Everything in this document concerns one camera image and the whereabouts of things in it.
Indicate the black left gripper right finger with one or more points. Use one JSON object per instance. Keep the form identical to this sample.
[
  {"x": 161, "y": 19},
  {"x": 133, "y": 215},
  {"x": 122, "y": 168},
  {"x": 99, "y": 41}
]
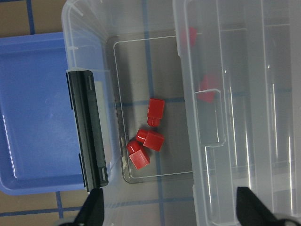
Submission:
[{"x": 250, "y": 211}]

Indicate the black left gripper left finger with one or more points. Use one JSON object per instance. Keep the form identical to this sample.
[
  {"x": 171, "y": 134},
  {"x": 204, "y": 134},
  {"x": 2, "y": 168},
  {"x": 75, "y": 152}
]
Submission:
[{"x": 92, "y": 211}]

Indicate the red block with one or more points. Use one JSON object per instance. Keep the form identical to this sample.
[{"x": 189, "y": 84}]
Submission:
[
  {"x": 155, "y": 111},
  {"x": 150, "y": 139},
  {"x": 207, "y": 88},
  {"x": 137, "y": 154},
  {"x": 192, "y": 35}
]

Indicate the clear plastic box lid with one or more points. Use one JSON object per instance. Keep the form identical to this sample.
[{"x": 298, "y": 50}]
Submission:
[{"x": 250, "y": 135}]

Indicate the blue plastic tray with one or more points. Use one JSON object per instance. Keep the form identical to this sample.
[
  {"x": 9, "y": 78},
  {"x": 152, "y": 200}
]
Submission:
[{"x": 39, "y": 148}]

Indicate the clear plastic storage box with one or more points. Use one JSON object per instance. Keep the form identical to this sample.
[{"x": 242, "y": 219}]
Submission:
[{"x": 130, "y": 47}]

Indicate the black box latch handle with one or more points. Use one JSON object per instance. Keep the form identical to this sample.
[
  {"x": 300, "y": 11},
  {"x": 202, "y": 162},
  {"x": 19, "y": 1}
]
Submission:
[{"x": 83, "y": 99}]

